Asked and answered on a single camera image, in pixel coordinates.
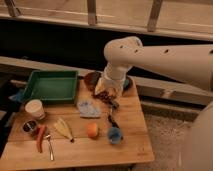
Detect blue object at table edge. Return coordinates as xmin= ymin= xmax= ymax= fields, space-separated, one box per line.
xmin=9 ymin=89 xmax=24 ymax=102

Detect white paper cup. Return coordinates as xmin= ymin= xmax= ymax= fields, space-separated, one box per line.
xmin=25 ymin=99 xmax=45 ymax=120

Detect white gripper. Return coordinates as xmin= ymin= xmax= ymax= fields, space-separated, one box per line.
xmin=94 ymin=76 xmax=124 ymax=97

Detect orange toy fruit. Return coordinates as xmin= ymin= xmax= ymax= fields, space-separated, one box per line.
xmin=87 ymin=123 xmax=99 ymax=138

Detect dark bowl with teal sponge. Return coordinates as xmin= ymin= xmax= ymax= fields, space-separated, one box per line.
xmin=123 ymin=76 xmax=133 ymax=93

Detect blue white cloth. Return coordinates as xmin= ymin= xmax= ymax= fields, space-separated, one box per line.
xmin=77 ymin=100 xmax=101 ymax=118

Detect red chili pepper toy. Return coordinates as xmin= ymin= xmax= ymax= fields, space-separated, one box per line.
xmin=36 ymin=125 xmax=46 ymax=153

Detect brown bowl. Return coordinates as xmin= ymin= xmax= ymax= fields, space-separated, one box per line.
xmin=84 ymin=71 xmax=101 ymax=91

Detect yellow banana toy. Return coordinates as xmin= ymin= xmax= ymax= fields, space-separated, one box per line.
xmin=54 ymin=118 xmax=74 ymax=143

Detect brown grape bunch toy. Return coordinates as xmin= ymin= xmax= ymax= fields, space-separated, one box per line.
xmin=93 ymin=91 xmax=119 ymax=109

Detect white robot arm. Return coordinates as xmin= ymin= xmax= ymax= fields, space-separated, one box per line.
xmin=99 ymin=36 xmax=213 ymax=171

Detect green plastic tray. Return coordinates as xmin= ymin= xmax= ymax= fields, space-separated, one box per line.
xmin=22 ymin=71 xmax=78 ymax=104

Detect dark small utensil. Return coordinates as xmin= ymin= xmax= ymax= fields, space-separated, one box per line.
xmin=108 ymin=115 xmax=119 ymax=128

